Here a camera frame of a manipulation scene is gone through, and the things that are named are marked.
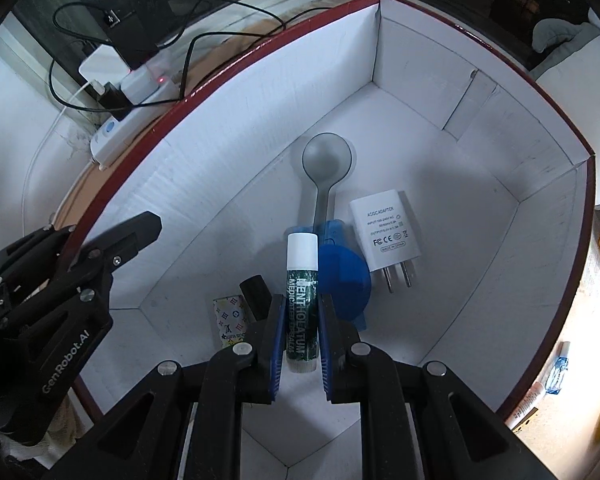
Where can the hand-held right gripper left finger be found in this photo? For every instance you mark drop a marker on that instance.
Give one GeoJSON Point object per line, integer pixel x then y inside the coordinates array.
{"type": "Point", "coordinates": [277, 340]}

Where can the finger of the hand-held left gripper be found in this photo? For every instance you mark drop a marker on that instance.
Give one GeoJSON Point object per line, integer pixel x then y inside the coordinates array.
{"type": "Point", "coordinates": [25, 255]}
{"type": "Point", "coordinates": [130, 235]}

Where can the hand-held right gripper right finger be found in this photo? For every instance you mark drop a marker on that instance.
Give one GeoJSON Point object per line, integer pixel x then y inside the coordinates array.
{"type": "Point", "coordinates": [325, 355]}

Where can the green lip balm tube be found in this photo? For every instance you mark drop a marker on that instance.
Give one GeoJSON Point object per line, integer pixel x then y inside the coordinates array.
{"type": "Point", "coordinates": [302, 260]}

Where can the white power adapter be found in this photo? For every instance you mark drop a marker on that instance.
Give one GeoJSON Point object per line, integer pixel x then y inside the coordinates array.
{"type": "Point", "coordinates": [380, 230]}

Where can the red cardboard box white interior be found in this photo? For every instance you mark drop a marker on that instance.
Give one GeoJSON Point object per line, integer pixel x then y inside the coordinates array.
{"type": "Point", "coordinates": [230, 135]}

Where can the person's left hand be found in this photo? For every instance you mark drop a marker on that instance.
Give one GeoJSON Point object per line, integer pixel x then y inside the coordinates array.
{"type": "Point", "coordinates": [70, 415]}

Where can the small patterned box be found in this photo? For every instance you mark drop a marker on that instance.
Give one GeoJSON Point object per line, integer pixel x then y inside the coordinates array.
{"type": "Point", "coordinates": [230, 317]}

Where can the small black tube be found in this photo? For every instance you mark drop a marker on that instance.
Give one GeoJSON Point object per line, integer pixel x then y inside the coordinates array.
{"type": "Point", "coordinates": [255, 290]}

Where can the blue plastic scoop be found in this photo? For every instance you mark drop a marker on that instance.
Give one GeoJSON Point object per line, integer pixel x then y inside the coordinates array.
{"type": "Point", "coordinates": [347, 275]}

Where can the white power strip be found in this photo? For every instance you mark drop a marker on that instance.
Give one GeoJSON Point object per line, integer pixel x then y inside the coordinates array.
{"type": "Point", "coordinates": [135, 105]}

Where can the black plug charger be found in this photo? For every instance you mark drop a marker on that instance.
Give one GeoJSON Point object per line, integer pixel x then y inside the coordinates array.
{"type": "Point", "coordinates": [112, 96]}

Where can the white charger block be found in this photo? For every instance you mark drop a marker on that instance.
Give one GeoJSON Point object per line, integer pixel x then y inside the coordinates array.
{"type": "Point", "coordinates": [105, 62]}

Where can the grey translucent spoon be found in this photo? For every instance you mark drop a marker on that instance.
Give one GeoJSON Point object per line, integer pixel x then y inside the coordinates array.
{"type": "Point", "coordinates": [326, 155]}

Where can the black electronic device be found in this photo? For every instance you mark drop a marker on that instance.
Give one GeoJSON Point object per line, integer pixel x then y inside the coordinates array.
{"type": "Point", "coordinates": [137, 20]}

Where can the small clear blue bottle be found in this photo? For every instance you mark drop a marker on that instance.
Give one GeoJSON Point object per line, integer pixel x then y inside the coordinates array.
{"type": "Point", "coordinates": [559, 370]}

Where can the large penguin plush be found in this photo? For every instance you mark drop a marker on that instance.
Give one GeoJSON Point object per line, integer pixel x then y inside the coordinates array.
{"type": "Point", "coordinates": [580, 110]}

